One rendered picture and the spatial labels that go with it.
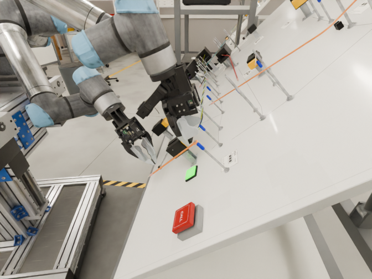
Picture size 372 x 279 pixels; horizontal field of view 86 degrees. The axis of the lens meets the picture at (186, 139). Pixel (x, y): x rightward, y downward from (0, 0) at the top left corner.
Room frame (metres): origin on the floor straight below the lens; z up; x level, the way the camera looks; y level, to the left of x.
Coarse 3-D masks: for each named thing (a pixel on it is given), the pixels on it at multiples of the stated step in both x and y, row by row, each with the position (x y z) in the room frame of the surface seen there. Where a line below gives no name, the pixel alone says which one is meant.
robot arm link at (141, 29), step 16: (128, 0) 0.44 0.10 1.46; (144, 0) 0.45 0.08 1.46; (128, 16) 0.44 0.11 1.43; (144, 16) 0.44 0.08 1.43; (128, 32) 0.44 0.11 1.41; (144, 32) 0.44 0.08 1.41; (160, 32) 0.45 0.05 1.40; (128, 48) 0.45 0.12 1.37; (144, 48) 0.44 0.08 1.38; (160, 48) 0.44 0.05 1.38
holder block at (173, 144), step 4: (172, 140) 0.50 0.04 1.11; (176, 140) 0.47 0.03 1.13; (168, 144) 0.49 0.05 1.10; (172, 144) 0.47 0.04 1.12; (176, 144) 0.46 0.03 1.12; (180, 144) 0.46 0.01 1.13; (168, 148) 0.46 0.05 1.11; (172, 148) 0.46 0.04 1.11; (176, 148) 0.46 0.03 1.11; (180, 148) 0.46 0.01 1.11; (184, 148) 0.46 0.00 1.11; (168, 152) 0.46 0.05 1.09; (172, 152) 0.46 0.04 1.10; (176, 152) 0.46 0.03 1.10; (172, 156) 0.46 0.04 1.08
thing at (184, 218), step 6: (192, 204) 0.27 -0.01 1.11; (180, 210) 0.27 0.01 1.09; (186, 210) 0.26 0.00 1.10; (192, 210) 0.25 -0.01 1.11; (174, 216) 0.26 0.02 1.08; (180, 216) 0.25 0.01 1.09; (186, 216) 0.24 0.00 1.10; (192, 216) 0.24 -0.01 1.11; (174, 222) 0.25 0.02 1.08; (180, 222) 0.24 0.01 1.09; (186, 222) 0.23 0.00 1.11; (192, 222) 0.23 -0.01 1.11; (174, 228) 0.23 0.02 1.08; (180, 228) 0.23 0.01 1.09; (186, 228) 0.23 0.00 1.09
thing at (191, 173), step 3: (192, 168) 0.42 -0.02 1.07; (195, 168) 0.42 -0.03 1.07; (189, 171) 0.42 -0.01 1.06; (192, 171) 0.41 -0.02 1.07; (195, 171) 0.41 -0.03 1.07; (186, 174) 0.42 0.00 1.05; (189, 174) 0.41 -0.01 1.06; (192, 174) 0.40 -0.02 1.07; (195, 174) 0.40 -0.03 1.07; (186, 177) 0.40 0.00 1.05; (189, 177) 0.40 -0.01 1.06; (192, 177) 0.40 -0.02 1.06; (186, 180) 0.40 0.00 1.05
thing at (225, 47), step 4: (224, 44) 1.02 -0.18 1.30; (220, 48) 1.02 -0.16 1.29; (224, 48) 0.97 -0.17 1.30; (228, 48) 1.01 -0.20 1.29; (220, 52) 0.97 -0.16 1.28; (224, 52) 1.00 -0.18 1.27; (228, 52) 0.97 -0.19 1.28; (220, 56) 1.00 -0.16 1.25; (224, 56) 0.99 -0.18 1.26; (228, 56) 0.97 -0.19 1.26; (220, 60) 0.98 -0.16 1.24; (224, 60) 0.98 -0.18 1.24; (228, 60) 1.01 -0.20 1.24; (232, 60) 0.99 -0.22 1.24; (236, 64) 0.99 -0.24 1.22; (232, 68) 0.99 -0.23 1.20
